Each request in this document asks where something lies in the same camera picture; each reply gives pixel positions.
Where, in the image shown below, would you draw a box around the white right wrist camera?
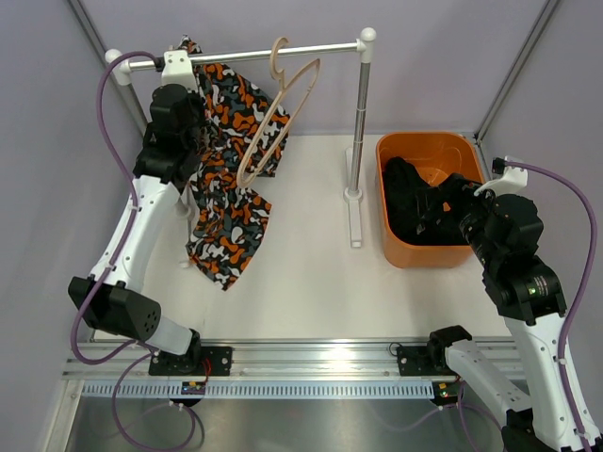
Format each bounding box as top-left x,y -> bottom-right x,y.
474,156 -> 529,197

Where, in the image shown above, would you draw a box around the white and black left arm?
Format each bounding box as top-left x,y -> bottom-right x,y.
68,84 -> 205,376

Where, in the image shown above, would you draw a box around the purple floor cable left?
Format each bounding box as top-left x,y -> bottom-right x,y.
110,352 -> 206,451

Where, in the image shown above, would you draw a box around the white slotted cable duct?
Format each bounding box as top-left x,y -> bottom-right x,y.
82,380 -> 434,400

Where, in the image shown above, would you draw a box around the wooden hanger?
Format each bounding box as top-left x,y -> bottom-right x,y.
236,36 -> 322,186

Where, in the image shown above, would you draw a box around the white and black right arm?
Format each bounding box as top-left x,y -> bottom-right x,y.
418,173 -> 602,451

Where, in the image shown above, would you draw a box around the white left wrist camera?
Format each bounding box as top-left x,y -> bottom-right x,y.
160,49 -> 198,93

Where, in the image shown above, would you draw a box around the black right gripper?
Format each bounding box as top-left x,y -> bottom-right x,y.
415,172 -> 506,268

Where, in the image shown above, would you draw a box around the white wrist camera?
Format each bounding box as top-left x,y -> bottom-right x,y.
474,156 -> 529,197
160,49 -> 198,93

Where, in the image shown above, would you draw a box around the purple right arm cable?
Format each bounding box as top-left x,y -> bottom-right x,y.
503,159 -> 599,452

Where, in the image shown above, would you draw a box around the silver clothes rack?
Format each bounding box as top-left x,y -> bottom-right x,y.
105,27 -> 376,249

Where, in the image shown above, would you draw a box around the purple floor cable right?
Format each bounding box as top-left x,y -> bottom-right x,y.
371,376 -> 511,452

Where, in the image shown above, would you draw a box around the orange camouflage shorts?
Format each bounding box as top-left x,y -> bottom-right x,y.
186,63 -> 272,291

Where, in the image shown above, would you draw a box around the black shorts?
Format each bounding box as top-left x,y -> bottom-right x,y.
382,157 -> 466,246

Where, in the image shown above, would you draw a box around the orange plastic basket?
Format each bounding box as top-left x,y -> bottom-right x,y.
375,131 -> 485,268

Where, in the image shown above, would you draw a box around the purple floor cable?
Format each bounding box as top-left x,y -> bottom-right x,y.
110,352 -> 206,451
371,376 -> 511,452

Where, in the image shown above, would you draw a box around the aluminium mounting rail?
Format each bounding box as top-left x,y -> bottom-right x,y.
63,339 -> 531,383

